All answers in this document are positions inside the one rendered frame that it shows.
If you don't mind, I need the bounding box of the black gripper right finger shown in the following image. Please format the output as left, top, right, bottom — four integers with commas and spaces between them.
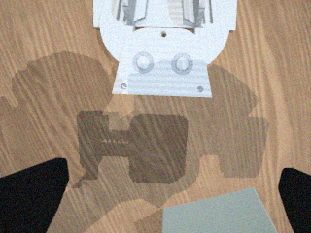
277, 167, 311, 233

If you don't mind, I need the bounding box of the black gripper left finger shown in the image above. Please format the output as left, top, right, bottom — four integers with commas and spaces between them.
0, 158, 69, 233

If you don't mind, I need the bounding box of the white curved jaw with gear teeth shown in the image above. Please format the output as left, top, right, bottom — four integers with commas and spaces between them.
100, 0, 151, 70

